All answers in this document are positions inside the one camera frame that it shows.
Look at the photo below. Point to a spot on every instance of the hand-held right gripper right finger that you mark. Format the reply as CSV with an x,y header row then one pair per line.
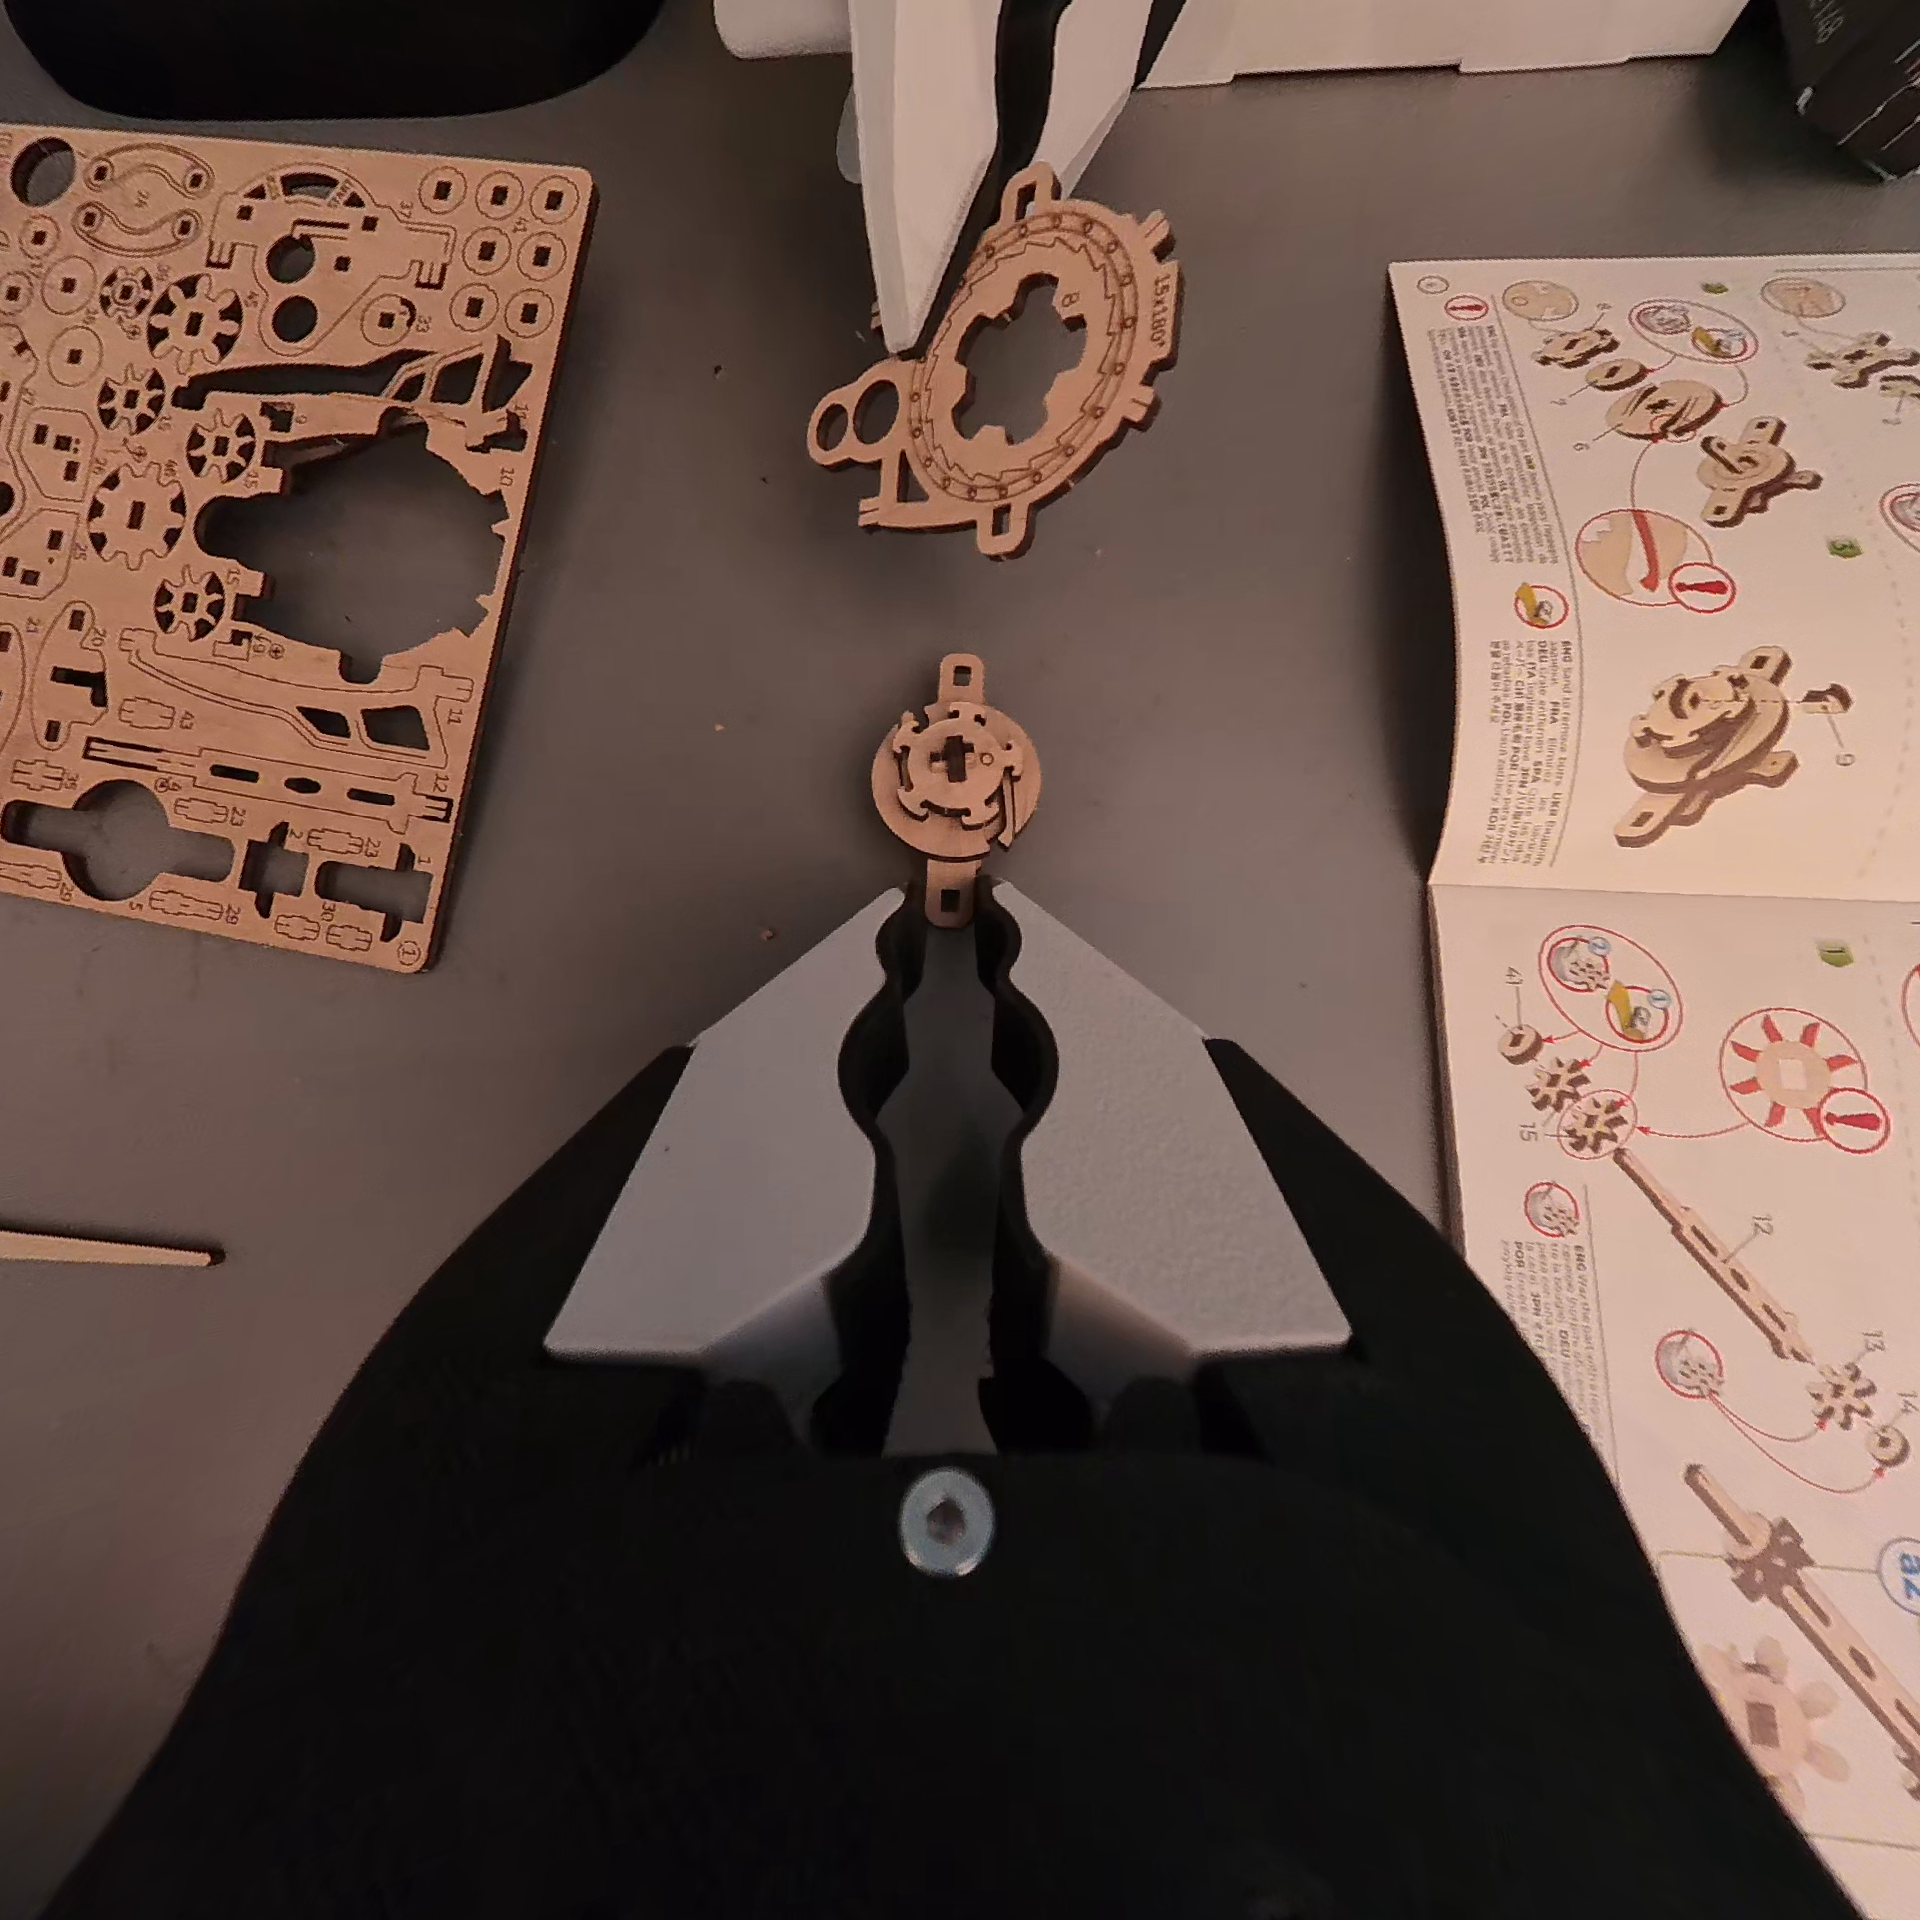
x,y
1184,1200

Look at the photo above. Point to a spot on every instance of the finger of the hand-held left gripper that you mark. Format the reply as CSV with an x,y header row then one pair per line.
x,y
932,136
1102,76

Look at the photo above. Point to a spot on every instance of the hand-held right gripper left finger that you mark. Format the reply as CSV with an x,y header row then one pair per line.
x,y
720,1200

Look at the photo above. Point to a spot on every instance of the small round wooden assembly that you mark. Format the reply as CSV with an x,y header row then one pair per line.
x,y
914,803

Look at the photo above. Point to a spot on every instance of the laser-cut wooden parts sheet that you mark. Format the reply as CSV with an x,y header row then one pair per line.
x,y
480,255

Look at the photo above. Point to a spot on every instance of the paper instruction booklet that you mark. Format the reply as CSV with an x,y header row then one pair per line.
x,y
1652,1019

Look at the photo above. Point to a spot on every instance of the thin wooden stick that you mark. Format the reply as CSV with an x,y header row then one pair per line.
x,y
105,1248

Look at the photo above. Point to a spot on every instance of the black pouch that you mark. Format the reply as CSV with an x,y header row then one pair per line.
x,y
300,53

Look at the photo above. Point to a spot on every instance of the black box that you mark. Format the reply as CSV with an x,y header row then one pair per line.
x,y
1862,76

